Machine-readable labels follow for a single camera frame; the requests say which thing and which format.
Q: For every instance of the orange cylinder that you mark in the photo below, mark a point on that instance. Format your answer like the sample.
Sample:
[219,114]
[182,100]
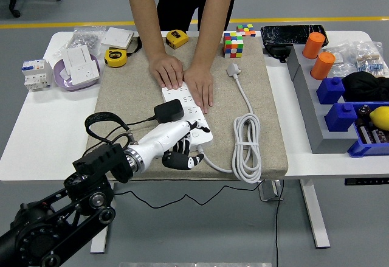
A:
[313,46]
[322,66]

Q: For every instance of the blue plastic bin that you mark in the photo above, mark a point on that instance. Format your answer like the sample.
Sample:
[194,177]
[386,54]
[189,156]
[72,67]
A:
[364,150]

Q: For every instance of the white wall socket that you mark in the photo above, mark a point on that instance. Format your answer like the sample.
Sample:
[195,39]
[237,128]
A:
[85,72]

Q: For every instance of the beige fabric mat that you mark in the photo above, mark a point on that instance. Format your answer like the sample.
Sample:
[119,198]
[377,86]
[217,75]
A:
[243,157]

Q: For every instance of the clear bag of parts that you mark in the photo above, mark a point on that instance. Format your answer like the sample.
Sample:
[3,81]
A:
[340,55]

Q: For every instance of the black glossy tray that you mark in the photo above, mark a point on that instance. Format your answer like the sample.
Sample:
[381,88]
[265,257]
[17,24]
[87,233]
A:
[285,34]

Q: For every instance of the white circuit breaker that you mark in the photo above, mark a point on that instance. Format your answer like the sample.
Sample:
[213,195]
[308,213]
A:
[36,75]

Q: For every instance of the person's left hand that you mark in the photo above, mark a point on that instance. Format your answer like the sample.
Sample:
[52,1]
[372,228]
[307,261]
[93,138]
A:
[200,84]

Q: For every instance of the large colourful puzzle cube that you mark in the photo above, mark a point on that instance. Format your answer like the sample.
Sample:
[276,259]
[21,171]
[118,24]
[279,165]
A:
[233,46]

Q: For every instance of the blue knobbed block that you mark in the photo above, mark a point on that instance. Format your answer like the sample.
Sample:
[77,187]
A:
[340,118]
[329,92]

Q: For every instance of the white flat switch box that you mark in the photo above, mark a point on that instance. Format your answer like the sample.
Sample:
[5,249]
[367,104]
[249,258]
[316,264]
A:
[117,37]

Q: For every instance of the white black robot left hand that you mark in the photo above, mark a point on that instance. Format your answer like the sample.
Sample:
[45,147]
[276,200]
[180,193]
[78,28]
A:
[161,139]

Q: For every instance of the person's left forearm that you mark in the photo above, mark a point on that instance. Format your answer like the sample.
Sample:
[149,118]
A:
[215,14]

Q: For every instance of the black cloth bundle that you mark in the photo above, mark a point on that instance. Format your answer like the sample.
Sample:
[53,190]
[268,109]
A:
[364,87]

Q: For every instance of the clear bag of screws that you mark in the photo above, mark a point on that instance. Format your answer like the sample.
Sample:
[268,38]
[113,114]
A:
[83,37]

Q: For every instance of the small colourful puzzle cube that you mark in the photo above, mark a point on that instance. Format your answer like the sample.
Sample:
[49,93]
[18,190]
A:
[246,30]

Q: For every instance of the purple bowl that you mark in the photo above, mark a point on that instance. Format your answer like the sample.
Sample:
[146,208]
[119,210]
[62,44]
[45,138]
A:
[76,86]

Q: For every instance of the grey stepped block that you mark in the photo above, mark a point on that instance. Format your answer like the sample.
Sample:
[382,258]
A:
[316,127]

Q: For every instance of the black desk control panel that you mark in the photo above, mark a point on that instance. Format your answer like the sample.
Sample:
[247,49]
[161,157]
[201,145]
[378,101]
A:
[364,181]

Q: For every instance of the round yellow tape measure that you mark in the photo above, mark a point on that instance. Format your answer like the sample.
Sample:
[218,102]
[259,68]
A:
[115,57]

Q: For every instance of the person's right forearm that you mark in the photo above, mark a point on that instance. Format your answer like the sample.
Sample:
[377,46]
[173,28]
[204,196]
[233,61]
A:
[146,11]

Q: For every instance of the person's right hand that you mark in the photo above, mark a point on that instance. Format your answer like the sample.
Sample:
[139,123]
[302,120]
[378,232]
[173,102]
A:
[167,69]

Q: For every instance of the white desk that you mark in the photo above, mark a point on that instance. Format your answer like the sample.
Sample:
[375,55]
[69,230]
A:
[319,166]

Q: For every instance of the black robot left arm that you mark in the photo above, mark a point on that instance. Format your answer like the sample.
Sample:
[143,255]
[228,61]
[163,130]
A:
[36,236]

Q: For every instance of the yellow lemon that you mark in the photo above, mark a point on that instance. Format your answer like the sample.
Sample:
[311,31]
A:
[381,118]

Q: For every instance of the white switch panel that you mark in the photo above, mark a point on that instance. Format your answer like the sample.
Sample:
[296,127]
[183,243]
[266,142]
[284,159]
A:
[76,55]

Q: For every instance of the clear bag of resistors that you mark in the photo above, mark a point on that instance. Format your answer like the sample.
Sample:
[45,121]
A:
[369,58]

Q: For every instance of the square yellow tape measure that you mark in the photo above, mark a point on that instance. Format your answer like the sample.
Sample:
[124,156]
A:
[177,38]

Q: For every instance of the silver metal bracket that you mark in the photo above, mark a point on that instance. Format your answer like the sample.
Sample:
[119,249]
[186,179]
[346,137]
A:
[269,192]

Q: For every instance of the dark round knob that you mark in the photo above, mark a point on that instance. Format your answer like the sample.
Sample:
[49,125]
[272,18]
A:
[363,109]

